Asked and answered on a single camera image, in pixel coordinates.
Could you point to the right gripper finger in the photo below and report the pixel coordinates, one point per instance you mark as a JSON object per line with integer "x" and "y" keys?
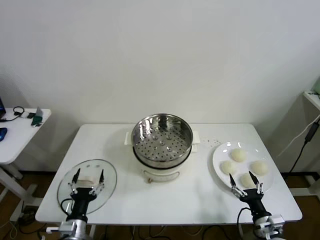
{"x": 253, "y": 178}
{"x": 232, "y": 182}

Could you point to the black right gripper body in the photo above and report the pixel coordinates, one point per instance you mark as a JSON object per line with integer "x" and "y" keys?
{"x": 255, "y": 200}

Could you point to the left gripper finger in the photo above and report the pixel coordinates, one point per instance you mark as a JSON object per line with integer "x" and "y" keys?
{"x": 101, "y": 176}
{"x": 76, "y": 176}

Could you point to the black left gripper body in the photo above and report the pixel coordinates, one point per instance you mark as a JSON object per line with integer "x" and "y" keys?
{"x": 80, "y": 197}

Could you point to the round glass lid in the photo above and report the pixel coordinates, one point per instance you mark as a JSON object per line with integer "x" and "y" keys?
{"x": 105, "y": 175}

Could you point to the white steamed baozi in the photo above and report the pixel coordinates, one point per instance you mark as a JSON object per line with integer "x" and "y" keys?
{"x": 260, "y": 167}
{"x": 228, "y": 167}
{"x": 238, "y": 155}
{"x": 246, "y": 181}

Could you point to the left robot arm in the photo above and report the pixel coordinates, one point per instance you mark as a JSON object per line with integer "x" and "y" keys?
{"x": 77, "y": 230}

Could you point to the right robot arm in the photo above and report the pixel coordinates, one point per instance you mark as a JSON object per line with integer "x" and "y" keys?
{"x": 265, "y": 230}

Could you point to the perforated steel steamer basket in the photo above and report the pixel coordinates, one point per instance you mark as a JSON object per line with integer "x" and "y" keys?
{"x": 183, "y": 130}

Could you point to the white oval plate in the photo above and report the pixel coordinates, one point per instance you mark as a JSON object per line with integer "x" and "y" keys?
{"x": 225, "y": 155}

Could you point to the white electric cooking pot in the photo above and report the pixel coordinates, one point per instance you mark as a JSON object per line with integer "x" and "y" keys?
{"x": 160, "y": 174}

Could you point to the white side desk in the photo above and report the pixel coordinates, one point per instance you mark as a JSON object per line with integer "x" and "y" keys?
{"x": 22, "y": 135}

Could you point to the green and grey device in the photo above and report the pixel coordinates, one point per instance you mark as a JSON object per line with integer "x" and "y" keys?
{"x": 37, "y": 118}

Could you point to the small black item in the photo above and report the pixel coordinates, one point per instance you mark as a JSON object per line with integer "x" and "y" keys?
{"x": 30, "y": 115}

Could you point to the blue computer mouse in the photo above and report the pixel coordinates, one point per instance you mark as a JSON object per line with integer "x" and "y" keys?
{"x": 3, "y": 133}

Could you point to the white shelf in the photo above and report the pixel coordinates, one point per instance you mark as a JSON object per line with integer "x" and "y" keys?
{"x": 312, "y": 98}

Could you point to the dark laptop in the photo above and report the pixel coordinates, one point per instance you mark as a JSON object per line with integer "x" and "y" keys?
{"x": 2, "y": 107}

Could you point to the pale green box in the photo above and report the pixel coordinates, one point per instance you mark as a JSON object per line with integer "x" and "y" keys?
{"x": 317, "y": 85}

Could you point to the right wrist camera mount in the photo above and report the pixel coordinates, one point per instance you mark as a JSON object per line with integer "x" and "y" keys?
{"x": 273, "y": 221}

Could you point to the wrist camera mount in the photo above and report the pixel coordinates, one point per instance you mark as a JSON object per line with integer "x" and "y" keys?
{"x": 65, "y": 226}
{"x": 273, "y": 221}

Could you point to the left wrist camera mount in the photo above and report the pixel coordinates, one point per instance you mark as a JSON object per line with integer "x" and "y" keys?
{"x": 65, "y": 226}

